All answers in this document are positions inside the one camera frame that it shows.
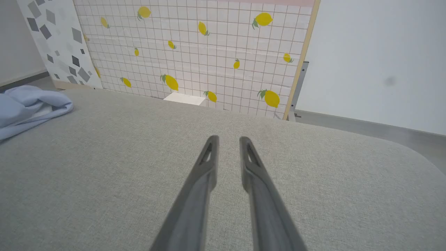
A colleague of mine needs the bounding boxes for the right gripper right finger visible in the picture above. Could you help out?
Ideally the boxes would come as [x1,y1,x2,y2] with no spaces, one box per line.
[239,136,308,251]

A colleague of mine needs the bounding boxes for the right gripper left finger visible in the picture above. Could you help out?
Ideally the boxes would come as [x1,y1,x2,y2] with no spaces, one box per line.
[149,135,221,251]

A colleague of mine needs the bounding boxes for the light blue polo shirt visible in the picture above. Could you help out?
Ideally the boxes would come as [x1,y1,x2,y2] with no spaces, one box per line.
[0,85,75,142]

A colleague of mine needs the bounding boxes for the white box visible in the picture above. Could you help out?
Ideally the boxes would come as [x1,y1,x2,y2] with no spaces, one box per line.
[163,92,207,106]

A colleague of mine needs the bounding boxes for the grey metal panel stand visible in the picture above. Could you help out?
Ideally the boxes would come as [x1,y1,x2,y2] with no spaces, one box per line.
[289,61,310,122]

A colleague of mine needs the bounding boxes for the lemon print grid panel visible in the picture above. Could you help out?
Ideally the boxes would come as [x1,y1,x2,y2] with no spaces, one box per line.
[72,0,321,121]

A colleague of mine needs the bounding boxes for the grey terrazzo pattern panel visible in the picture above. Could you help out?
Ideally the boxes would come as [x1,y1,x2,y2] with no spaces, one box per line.
[17,0,103,90]

